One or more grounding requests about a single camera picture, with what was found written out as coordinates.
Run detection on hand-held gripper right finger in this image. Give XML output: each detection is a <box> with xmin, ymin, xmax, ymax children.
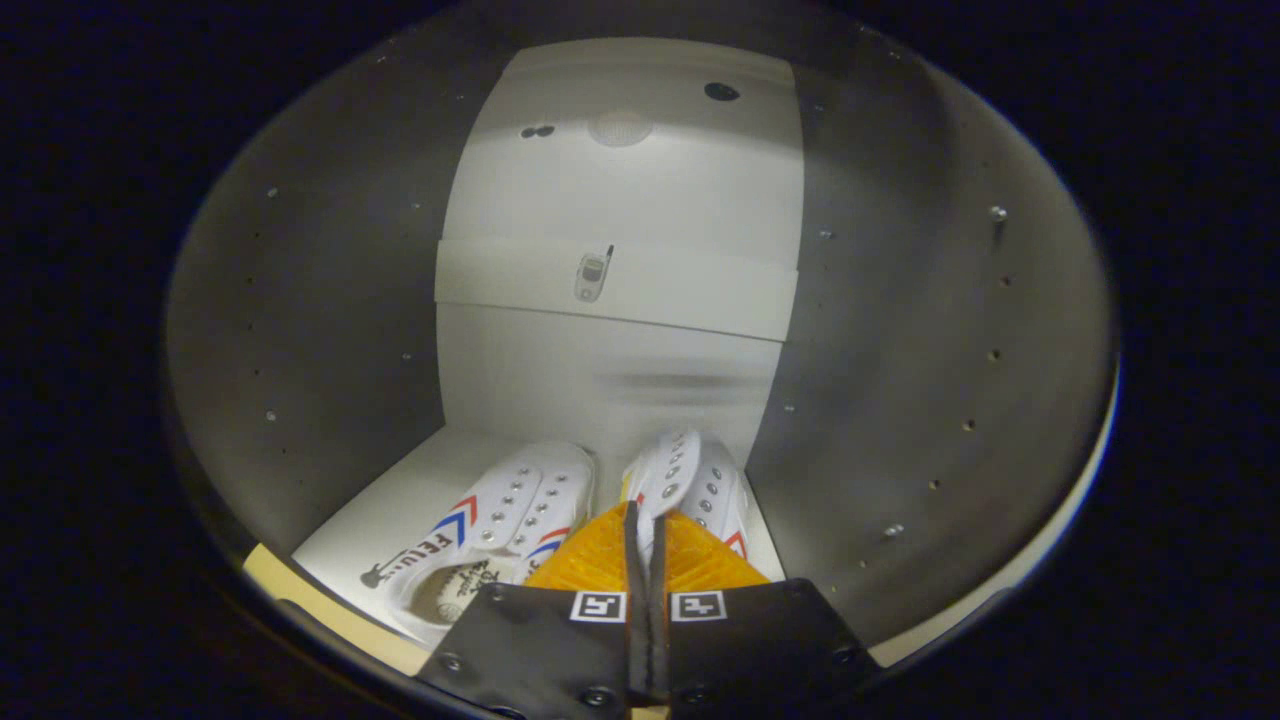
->
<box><xmin>652</xmin><ymin>510</ymin><xmax>881</xmax><ymax>720</ymax></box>

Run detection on grey shoe cabinet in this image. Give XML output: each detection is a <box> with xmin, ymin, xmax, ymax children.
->
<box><xmin>165</xmin><ymin>35</ymin><xmax>1121</xmax><ymax>681</ymax></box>

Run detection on white canvas shoe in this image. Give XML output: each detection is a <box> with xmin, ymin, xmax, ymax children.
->
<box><xmin>620</xmin><ymin>430</ymin><xmax>751</xmax><ymax>561</ymax></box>
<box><xmin>365</xmin><ymin>440</ymin><xmax>598</xmax><ymax>641</ymax></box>

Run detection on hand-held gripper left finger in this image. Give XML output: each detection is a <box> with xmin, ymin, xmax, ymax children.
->
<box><xmin>415</xmin><ymin>502</ymin><xmax>651</xmax><ymax>720</ymax></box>

